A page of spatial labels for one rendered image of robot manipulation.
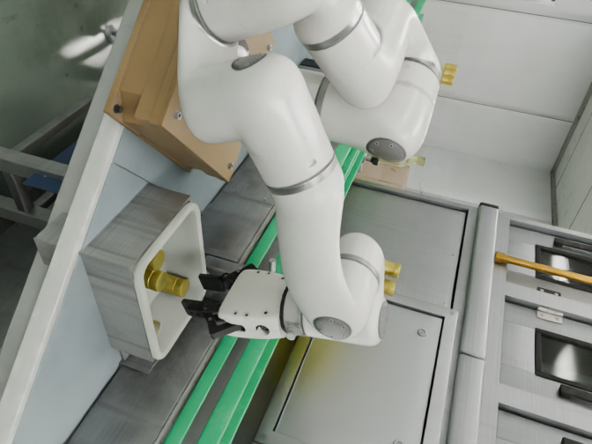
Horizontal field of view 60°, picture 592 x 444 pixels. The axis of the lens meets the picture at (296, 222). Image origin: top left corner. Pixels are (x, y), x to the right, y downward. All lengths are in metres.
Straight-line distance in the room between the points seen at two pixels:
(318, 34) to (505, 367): 0.93
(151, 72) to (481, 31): 6.35
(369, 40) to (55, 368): 0.61
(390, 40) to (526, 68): 6.42
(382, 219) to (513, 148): 6.09
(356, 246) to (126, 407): 0.48
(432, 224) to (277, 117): 1.13
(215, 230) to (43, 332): 0.39
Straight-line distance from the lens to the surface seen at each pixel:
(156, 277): 0.83
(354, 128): 0.74
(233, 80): 0.51
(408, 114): 0.73
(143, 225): 0.78
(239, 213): 1.06
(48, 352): 0.79
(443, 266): 1.46
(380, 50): 0.67
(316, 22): 0.60
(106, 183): 0.76
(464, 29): 6.93
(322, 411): 1.10
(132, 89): 0.72
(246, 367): 0.95
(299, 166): 0.52
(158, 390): 0.92
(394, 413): 1.12
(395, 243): 1.49
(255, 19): 0.56
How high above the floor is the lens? 1.18
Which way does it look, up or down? 13 degrees down
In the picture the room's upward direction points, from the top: 105 degrees clockwise
